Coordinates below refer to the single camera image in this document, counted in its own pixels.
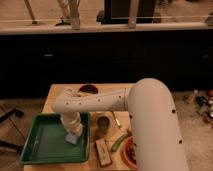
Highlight blue sponge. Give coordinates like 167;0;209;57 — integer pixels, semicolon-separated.
65;133;79;145

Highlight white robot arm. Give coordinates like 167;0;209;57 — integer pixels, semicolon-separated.
52;78;189;171

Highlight green plastic tray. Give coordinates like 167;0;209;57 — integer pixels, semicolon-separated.
20;113;90;165

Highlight small metal cup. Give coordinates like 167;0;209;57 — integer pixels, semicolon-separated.
97;116;110;132

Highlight black white eraser block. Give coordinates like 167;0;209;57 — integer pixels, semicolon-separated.
95;139;112;167

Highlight metal spoon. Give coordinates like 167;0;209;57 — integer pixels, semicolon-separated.
111;111;122;129

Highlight dark brown bowl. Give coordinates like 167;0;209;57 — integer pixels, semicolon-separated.
79;84;98;94

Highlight green cucumber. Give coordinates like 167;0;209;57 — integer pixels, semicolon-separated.
111;132;132;152

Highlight terracotta bowl with grapes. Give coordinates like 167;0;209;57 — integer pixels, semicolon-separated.
121;137;137;170

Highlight black chair base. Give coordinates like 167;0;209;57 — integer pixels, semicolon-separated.
0;104;25;155

